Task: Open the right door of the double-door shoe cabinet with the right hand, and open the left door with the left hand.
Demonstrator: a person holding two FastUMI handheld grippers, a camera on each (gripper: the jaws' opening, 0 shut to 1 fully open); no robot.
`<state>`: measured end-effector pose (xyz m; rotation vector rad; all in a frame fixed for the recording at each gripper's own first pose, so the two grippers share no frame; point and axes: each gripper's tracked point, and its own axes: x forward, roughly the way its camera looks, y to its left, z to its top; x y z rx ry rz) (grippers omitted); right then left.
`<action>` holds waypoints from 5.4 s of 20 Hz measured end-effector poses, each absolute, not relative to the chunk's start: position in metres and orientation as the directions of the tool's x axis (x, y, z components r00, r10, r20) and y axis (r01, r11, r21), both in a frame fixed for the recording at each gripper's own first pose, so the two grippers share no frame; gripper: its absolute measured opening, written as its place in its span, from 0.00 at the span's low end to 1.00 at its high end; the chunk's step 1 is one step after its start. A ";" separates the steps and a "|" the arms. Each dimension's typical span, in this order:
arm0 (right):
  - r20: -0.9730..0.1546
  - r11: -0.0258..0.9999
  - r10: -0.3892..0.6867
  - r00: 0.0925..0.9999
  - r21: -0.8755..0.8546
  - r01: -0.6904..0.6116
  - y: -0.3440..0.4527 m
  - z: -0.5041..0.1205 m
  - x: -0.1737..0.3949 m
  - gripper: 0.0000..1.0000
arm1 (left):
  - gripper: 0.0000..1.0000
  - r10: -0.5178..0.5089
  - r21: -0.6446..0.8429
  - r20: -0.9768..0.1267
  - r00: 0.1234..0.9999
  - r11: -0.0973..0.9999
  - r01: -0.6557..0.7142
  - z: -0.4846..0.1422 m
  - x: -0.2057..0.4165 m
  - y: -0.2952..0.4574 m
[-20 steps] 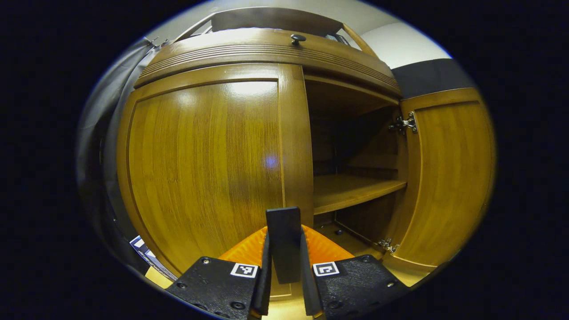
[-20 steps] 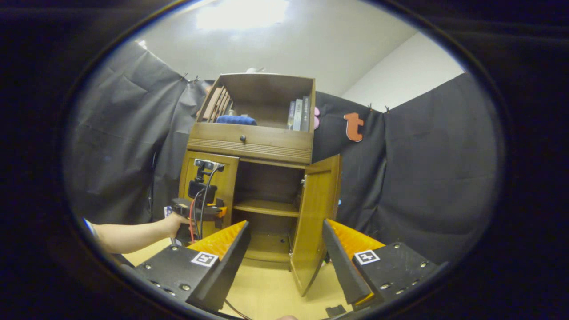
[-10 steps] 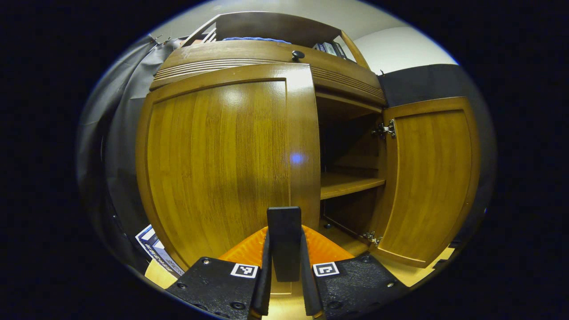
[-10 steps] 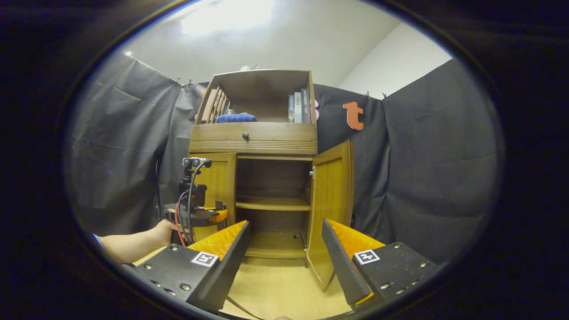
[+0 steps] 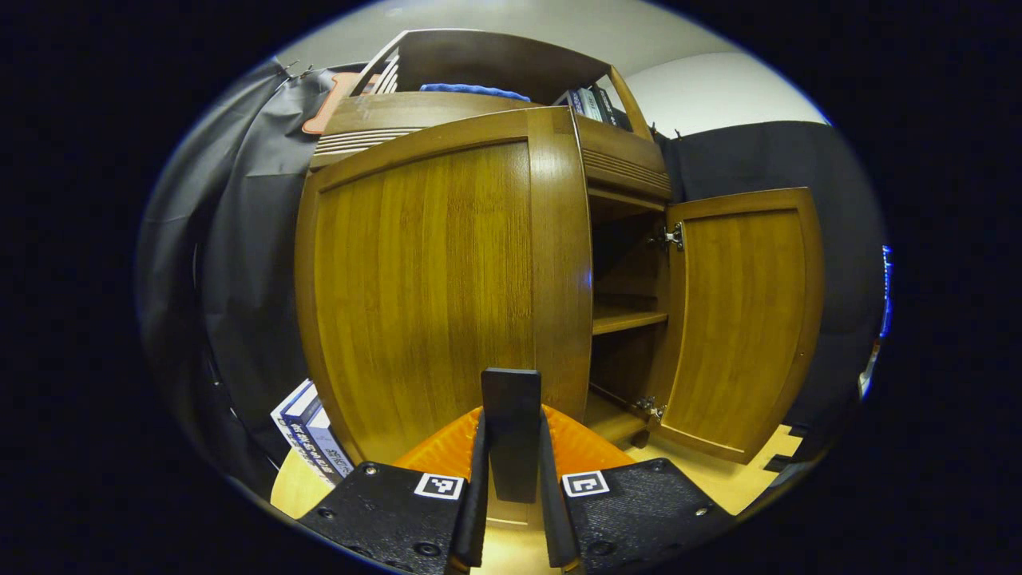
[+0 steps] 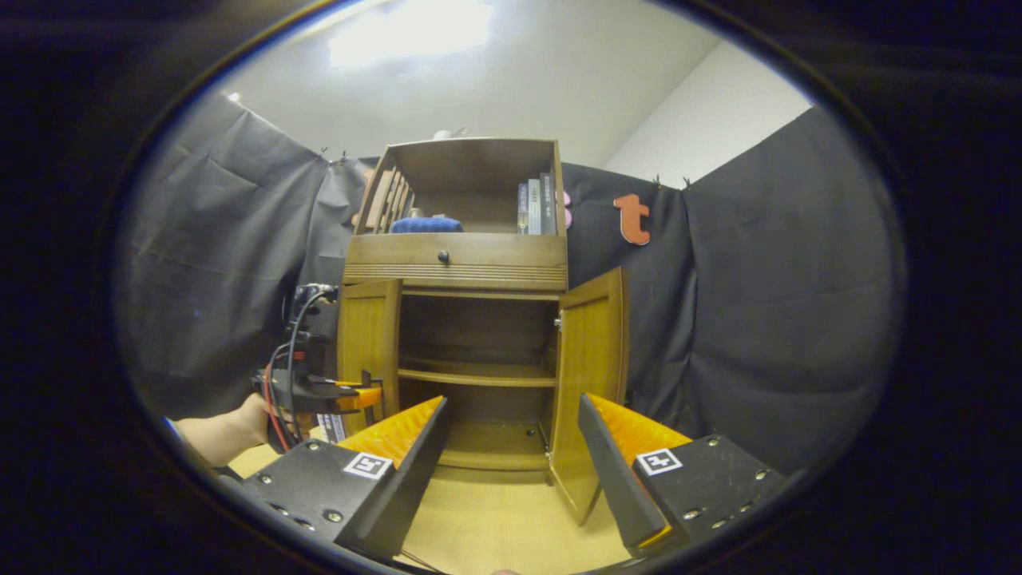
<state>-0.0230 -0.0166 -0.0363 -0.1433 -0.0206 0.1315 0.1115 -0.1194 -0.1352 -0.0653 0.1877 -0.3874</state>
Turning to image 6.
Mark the small white object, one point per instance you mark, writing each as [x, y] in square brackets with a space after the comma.
[449, 134]

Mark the wooden cabinet door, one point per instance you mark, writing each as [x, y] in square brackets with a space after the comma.
[591, 375]
[367, 335]

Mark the wooden double-door shoe cabinet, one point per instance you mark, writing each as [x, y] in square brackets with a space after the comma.
[479, 255]

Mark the grey book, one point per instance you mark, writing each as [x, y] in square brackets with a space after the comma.
[534, 209]

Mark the black backdrop cloth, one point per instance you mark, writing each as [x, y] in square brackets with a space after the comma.
[758, 303]

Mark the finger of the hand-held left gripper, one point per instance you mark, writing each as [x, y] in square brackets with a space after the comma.
[359, 397]

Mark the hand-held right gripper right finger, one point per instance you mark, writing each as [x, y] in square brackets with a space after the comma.
[611, 471]

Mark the wooden cabinet drawer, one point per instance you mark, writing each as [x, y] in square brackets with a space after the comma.
[503, 249]

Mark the dark blue book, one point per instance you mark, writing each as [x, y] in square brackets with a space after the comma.
[523, 212]

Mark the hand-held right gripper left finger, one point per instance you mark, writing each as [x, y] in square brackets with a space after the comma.
[411, 471]

